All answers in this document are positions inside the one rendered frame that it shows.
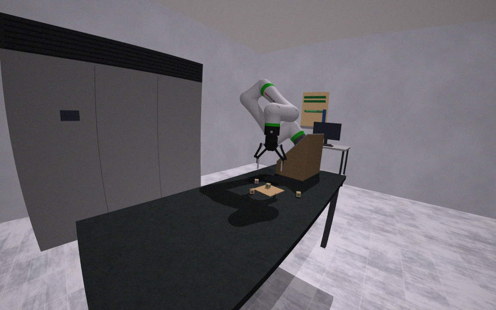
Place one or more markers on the tan flat square mat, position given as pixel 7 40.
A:
pixel 269 191

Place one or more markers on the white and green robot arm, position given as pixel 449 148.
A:
pixel 278 110

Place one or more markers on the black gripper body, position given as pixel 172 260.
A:
pixel 271 141

